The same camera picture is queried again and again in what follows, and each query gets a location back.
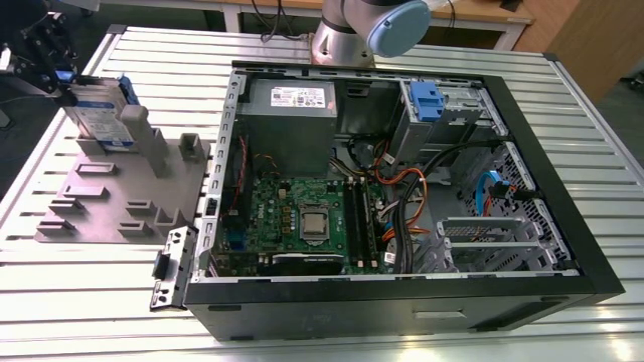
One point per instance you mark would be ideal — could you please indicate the hard disk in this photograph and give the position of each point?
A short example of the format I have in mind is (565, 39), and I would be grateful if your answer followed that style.
(100, 117)

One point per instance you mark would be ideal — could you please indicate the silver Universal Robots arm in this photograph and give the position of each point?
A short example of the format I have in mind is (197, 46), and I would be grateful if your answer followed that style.
(341, 45)

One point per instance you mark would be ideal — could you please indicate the silver metal disk bay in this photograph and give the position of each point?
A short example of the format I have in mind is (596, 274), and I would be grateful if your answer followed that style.
(493, 245)

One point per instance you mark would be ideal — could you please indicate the grey parts rack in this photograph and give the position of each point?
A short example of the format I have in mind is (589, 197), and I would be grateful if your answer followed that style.
(116, 188)

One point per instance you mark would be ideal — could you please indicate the grey power supply unit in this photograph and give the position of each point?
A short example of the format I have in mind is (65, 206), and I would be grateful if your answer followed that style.
(286, 143)

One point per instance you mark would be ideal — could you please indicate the green motherboard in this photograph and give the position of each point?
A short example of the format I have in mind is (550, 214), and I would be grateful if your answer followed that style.
(270, 196)

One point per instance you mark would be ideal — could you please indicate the silver CPU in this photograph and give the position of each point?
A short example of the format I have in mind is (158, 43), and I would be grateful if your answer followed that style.
(313, 222)

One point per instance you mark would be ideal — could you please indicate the CPU socket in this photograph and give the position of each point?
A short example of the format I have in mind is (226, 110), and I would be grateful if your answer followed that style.
(316, 240)

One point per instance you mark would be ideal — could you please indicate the black graphics card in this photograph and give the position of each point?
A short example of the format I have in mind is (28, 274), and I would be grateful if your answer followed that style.
(301, 264)

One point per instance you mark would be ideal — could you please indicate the blue drive latch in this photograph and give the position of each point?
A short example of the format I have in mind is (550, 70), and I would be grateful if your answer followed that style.
(426, 100)

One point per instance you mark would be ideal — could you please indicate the silver optical drive cage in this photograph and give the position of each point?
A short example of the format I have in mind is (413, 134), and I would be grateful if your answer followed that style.
(426, 139)

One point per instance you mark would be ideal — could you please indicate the wooden desk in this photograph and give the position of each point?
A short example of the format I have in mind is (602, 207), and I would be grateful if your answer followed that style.
(482, 15)

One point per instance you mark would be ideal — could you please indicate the black open PC case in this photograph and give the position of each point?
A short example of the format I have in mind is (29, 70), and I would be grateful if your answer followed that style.
(352, 316)

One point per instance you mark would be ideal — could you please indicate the brown wooden cabinet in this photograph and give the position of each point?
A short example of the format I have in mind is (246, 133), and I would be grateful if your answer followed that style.
(578, 37)

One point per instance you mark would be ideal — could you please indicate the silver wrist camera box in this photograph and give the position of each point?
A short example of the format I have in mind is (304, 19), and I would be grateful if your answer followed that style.
(4, 58)

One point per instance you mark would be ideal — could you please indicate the white desk frame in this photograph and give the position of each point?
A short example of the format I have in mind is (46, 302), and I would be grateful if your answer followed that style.
(232, 22)

